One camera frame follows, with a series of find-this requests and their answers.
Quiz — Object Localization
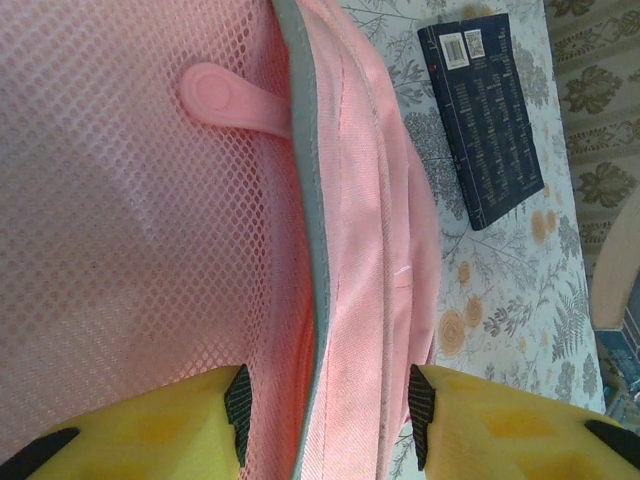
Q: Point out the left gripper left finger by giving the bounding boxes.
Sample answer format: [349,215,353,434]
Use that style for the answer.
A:
[0,364,251,480]

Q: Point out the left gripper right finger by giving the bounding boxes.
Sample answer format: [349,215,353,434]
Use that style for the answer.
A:
[408,363,640,480]

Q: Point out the pink backpack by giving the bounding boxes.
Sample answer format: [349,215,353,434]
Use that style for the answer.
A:
[0,0,441,480]

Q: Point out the dark blue book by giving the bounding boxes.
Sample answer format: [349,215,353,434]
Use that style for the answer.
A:
[417,12,546,231]

